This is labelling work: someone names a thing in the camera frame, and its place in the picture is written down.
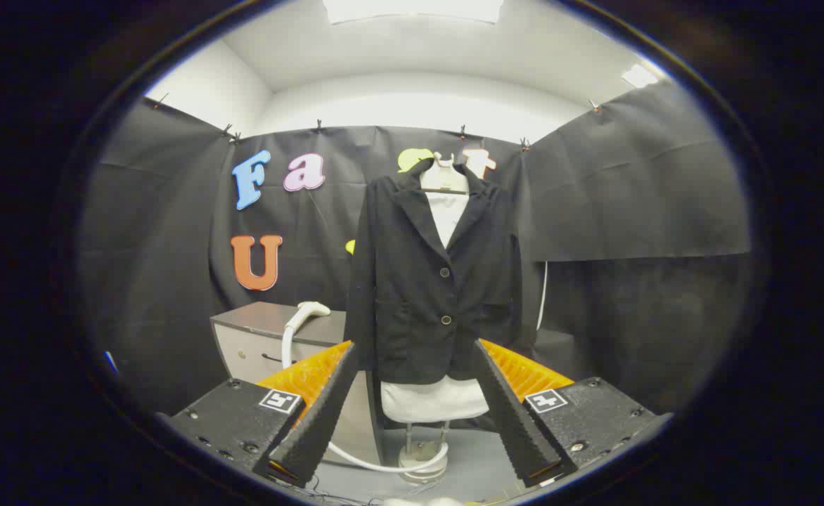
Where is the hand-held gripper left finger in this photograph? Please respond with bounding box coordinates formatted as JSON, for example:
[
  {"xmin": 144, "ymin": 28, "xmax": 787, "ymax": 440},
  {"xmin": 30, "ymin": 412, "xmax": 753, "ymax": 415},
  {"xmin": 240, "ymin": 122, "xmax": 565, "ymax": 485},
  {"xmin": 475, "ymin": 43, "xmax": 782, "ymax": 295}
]
[{"xmin": 166, "ymin": 341, "xmax": 358, "ymax": 488}]

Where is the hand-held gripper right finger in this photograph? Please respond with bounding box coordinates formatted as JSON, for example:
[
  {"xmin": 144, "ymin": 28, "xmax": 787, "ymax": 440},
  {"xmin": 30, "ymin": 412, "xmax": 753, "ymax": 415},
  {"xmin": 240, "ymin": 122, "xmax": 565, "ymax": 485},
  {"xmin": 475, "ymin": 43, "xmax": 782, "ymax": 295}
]
[{"xmin": 474, "ymin": 339, "xmax": 669, "ymax": 488}]

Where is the black backdrop cloth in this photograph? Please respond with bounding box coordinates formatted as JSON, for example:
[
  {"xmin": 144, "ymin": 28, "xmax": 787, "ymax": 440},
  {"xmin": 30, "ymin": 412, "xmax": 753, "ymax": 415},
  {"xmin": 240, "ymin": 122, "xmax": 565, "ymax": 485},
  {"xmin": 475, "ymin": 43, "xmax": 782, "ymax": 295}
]
[{"xmin": 78, "ymin": 81, "xmax": 754, "ymax": 422}]

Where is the black jacket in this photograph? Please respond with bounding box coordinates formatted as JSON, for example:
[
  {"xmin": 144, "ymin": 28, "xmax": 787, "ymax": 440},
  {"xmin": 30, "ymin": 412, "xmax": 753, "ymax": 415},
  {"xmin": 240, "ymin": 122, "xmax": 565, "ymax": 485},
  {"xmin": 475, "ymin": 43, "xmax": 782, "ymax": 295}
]
[{"xmin": 344, "ymin": 158, "xmax": 525, "ymax": 386}]

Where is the cream mannequin torso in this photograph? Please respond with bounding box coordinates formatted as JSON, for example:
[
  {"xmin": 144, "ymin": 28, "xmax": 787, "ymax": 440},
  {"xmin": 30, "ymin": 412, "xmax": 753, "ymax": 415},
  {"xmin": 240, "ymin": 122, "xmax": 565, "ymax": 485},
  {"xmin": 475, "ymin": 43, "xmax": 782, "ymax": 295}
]
[{"xmin": 419, "ymin": 151, "xmax": 470, "ymax": 194}]

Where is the ceiling light panel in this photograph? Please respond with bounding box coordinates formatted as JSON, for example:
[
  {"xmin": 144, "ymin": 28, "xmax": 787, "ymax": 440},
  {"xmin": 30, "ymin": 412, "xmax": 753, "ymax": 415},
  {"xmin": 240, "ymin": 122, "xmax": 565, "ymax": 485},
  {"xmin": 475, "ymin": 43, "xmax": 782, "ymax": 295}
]
[{"xmin": 622, "ymin": 65, "xmax": 659, "ymax": 89}]

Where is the grey cabinet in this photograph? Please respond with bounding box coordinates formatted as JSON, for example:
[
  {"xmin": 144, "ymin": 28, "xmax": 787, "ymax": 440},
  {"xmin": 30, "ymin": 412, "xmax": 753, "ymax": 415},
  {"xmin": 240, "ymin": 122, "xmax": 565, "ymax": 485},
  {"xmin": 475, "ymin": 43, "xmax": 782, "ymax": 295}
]
[{"xmin": 210, "ymin": 302, "xmax": 385, "ymax": 465}]

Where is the metal mannequin stand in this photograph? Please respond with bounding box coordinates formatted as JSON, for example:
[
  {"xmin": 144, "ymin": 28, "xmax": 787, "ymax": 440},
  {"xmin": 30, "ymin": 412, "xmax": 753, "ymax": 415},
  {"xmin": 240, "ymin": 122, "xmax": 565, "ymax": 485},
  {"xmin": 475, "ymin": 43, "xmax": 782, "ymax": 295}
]
[{"xmin": 398, "ymin": 420, "xmax": 450, "ymax": 484}]

